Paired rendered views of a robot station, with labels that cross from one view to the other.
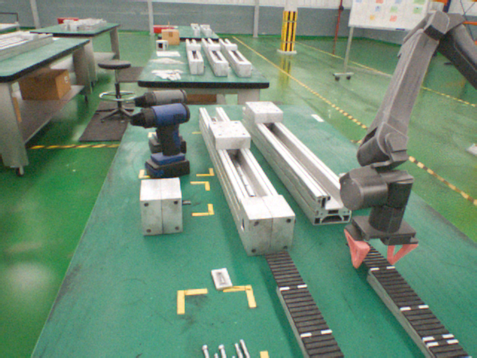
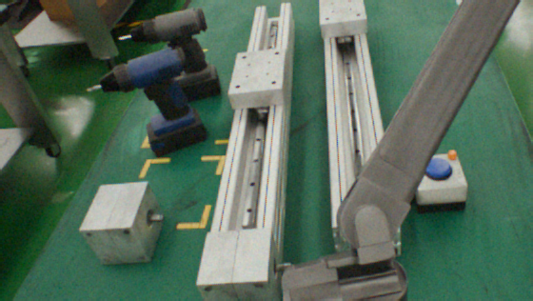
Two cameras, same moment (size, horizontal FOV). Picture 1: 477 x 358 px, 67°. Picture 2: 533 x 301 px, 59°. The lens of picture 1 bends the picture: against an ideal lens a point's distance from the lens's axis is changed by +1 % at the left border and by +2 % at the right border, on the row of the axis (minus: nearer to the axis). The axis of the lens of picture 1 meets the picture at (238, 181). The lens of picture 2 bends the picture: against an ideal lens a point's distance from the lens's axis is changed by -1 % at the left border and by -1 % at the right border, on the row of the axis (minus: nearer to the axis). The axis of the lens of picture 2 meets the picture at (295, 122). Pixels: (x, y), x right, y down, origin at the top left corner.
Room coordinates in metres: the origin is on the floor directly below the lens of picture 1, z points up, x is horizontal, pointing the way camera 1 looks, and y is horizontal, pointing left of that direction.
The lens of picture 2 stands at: (0.31, -0.34, 1.43)
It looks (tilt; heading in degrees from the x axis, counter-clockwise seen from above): 38 degrees down; 22
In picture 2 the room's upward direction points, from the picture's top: 11 degrees counter-clockwise
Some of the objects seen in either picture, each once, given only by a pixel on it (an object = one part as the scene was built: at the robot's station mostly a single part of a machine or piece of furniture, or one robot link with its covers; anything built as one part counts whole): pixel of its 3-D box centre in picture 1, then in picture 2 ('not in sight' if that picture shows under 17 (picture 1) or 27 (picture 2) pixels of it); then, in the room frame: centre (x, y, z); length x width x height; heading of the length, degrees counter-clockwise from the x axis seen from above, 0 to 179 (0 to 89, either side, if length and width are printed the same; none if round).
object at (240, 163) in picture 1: (227, 152); (266, 100); (1.10, 0.04, 0.82); 0.80 x 0.10 x 0.09; 13
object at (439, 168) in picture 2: not in sight; (438, 169); (0.90, -0.34, 0.84); 0.04 x 0.04 x 0.02
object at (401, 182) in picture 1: (390, 188); (373, 292); (0.58, -0.28, 0.98); 0.07 x 0.06 x 0.07; 112
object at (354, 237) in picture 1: (365, 247); not in sight; (0.58, -0.26, 0.84); 0.07 x 0.07 x 0.09; 11
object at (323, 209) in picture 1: (282, 149); (350, 90); (1.14, -0.15, 0.82); 0.80 x 0.10 x 0.09; 13
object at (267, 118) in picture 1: (262, 115); (343, 18); (1.39, -0.09, 0.87); 0.16 x 0.11 x 0.07; 13
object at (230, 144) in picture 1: (228, 138); (261, 82); (1.10, 0.04, 0.87); 0.16 x 0.11 x 0.07; 13
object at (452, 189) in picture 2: not in sight; (432, 183); (0.90, -0.33, 0.81); 0.10 x 0.08 x 0.06; 103
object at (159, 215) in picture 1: (166, 205); (131, 222); (0.73, 0.17, 0.83); 0.11 x 0.10 x 0.10; 103
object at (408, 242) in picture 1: (389, 245); not in sight; (0.59, -0.31, 0.84); 0.07 x 0.07 x 0.09; 11
